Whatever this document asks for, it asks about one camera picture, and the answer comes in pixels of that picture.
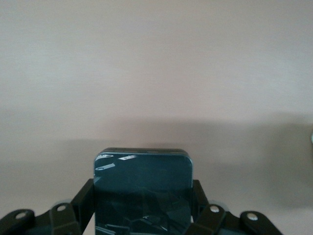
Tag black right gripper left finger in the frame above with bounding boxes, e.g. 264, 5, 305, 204
0, 178, 96, 235

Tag black phone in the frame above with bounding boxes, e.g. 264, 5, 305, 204
92, 147, 195, 235

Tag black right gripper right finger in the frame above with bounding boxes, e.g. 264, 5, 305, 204
185, 179, 285, 235

